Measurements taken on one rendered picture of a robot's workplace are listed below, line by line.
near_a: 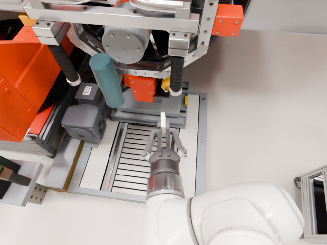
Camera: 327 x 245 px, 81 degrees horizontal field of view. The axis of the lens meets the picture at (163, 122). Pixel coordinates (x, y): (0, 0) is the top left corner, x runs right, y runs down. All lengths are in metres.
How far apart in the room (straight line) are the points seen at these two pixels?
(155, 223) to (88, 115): 0.75
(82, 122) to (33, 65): 0.32
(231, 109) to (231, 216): 1.30
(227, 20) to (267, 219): 0.58
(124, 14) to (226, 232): 0.47
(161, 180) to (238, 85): 1.41
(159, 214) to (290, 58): 2.00
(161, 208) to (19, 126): 0.69
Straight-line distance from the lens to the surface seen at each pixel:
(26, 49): 0.99
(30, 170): 0.99
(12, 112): 0.91
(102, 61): 0.77
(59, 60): 0.65
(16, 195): 0.98
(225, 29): 0.74
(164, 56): 0.92
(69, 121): 1.07
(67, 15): 0.58
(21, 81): 0.94
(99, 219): 1.29
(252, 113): 1.62
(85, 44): 0.88
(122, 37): 0.61
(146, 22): 0.51
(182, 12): 0.49
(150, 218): 0.42
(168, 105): 1.24
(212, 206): 0.36
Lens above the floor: 1.24
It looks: 60 degrees down
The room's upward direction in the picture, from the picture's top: straight up
